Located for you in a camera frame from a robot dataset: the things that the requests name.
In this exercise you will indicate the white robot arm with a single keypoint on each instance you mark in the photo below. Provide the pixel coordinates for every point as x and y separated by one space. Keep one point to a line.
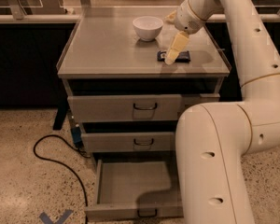
211 138

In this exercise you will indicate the white ceramic bowl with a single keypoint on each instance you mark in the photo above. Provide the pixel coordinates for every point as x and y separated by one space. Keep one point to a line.
147 27

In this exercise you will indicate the grey middle drawer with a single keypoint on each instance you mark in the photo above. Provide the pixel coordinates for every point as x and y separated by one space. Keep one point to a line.
128 142

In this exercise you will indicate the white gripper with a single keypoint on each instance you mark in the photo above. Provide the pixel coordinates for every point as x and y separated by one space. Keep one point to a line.
186 19

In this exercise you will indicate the dark counter with light top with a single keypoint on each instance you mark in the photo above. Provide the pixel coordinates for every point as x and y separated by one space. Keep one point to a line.
29 54

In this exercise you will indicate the grey metal drawer cabinet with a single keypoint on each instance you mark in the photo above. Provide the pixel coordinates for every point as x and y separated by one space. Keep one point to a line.
107 57

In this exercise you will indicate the grey top drawer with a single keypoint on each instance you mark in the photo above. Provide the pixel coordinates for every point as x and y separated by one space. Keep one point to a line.
107 108

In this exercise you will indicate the blue power adapter box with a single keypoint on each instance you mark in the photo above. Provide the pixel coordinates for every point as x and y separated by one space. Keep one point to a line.
76 137

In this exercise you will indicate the grey open bottom drawer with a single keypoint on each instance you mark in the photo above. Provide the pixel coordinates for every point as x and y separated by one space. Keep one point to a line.
135 188

